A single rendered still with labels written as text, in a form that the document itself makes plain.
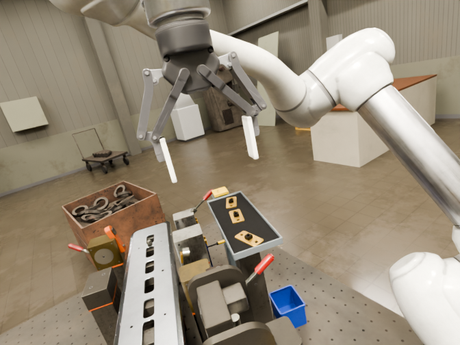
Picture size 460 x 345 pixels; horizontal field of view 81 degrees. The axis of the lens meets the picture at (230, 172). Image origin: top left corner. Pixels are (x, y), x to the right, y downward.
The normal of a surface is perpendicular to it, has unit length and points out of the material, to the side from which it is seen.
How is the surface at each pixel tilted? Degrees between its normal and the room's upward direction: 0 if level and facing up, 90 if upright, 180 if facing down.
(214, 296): 0
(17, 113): 90
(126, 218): 90
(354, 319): 0
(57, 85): 90
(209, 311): 0
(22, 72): 90
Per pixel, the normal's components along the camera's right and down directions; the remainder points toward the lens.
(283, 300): 0.26, 0.27
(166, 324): -0.21, -0.92
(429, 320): -0.73, 0.17
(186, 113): 0.56, 0.17
